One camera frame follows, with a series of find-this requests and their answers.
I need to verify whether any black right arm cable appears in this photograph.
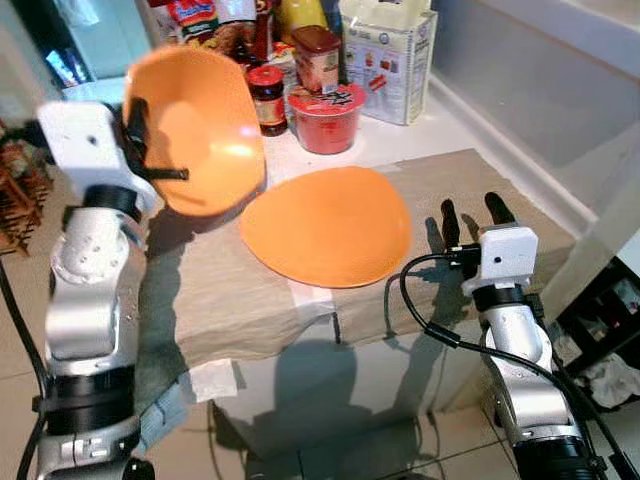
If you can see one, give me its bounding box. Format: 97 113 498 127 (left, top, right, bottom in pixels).
384 251 640 480

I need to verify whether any orange plastic plate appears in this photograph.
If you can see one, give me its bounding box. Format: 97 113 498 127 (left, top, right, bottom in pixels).
238 165 413 290
123 44 268 219

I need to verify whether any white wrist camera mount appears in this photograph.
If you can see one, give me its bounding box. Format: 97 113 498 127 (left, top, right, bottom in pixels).
36 100 158 217
461 225 540 297

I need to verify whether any brown lidded jar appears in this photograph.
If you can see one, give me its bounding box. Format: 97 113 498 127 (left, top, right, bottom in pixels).
290 25 344 97

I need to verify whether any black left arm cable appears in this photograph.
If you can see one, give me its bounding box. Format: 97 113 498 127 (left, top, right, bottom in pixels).
0 258 51 480

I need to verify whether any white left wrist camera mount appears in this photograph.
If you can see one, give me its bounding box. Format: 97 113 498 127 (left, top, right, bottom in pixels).
36 100 158 217

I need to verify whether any brown wooden rack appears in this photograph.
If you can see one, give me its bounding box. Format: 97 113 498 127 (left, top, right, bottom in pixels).
0 120 53 258

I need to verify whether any white tape patch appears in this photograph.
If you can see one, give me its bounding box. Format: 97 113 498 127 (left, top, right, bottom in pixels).
288 279 337 320
188 359 239 403

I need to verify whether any beige table cloth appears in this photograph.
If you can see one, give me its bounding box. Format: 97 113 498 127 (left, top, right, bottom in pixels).
133 149 579 373

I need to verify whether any white crumpled rag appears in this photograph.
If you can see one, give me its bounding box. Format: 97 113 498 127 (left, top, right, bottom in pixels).
578 353 633 408

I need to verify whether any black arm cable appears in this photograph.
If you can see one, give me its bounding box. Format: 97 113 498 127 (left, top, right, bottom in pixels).
384 251 640 480
0 258 51 480

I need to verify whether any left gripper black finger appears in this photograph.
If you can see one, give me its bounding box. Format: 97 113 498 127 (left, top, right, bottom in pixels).
124 96 191 183

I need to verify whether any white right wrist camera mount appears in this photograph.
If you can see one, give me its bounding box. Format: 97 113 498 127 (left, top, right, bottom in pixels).
461 225 540 297

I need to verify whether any red snack bag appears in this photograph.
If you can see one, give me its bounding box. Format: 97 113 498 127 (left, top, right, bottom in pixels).
163 0 263 63

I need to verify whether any dark sauce jar red lid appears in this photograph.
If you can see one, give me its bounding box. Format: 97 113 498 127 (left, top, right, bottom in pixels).
245 64 290 139

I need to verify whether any dark furniture frame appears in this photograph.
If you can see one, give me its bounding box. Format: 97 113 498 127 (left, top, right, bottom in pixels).
543 258 640 406

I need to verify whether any yellow bottle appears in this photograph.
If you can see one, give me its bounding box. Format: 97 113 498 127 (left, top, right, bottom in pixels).
274 0 332 41

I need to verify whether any red plastic tub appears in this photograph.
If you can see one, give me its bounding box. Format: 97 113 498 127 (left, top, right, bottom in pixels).
286 83 368 157

